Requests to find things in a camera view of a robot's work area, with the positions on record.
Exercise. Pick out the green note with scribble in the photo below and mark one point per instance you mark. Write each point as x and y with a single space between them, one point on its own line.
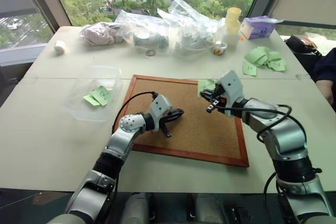
102 95

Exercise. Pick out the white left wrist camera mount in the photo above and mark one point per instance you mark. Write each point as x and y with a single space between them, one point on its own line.
159 108

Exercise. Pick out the clear plastic box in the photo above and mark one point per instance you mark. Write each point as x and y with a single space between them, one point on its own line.
89 82

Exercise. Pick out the person in dark blue clothing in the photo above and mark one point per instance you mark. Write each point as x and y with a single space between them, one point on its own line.
326 64

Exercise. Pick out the small clear cup with pushpins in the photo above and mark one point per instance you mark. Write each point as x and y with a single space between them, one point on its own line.
219 48

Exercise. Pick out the large folded green note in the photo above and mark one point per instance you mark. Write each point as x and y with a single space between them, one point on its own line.
256 53

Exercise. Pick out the pale yellow cup stack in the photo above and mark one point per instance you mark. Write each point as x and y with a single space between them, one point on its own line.
233 24

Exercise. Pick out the cork board with wooden frame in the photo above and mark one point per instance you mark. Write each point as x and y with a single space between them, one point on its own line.
199 134

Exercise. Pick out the green sticky note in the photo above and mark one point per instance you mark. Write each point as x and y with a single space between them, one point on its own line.
205 85

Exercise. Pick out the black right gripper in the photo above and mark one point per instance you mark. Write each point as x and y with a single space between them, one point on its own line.
221 95

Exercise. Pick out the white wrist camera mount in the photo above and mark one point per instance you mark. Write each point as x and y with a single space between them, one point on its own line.
232 85
159 108

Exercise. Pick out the person's bare forearm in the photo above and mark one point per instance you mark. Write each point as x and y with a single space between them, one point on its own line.
328 90

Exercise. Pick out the green note with number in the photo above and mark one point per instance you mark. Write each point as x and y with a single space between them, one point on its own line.
249 68

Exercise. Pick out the green note with writing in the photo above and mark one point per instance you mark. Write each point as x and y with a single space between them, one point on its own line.
277 65

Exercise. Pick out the plastic bag with pink contents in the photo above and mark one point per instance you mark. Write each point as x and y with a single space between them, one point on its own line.
98 33

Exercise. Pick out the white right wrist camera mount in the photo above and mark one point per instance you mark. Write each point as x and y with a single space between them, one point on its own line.
232 85

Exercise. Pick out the black bag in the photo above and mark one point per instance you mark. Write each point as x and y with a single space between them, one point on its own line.
302 45

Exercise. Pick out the plain green note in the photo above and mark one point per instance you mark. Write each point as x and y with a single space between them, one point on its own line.
89 100

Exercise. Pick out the white tape roll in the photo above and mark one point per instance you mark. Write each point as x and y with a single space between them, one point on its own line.
59 47

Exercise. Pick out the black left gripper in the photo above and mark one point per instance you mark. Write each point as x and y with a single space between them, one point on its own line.
167 119

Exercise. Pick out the grey rounded shape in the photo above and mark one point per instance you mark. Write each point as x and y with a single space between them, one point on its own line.
135 208
206 208

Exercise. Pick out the clear bag with grey object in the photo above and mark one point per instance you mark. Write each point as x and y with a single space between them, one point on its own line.
147 32

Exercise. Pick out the black box-shaped device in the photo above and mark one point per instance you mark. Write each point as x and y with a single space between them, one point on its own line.
240 214

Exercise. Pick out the large clear plastic bag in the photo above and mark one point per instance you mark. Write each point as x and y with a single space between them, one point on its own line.
191 30

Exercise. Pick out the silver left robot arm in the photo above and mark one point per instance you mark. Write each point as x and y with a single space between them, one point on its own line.
118 140

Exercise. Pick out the small green note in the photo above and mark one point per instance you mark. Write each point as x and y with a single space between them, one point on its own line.
262 61
274 55

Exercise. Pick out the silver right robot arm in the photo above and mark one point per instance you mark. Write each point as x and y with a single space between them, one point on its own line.
286 134

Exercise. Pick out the purple tissue box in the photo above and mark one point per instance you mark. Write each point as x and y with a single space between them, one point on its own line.
258 28

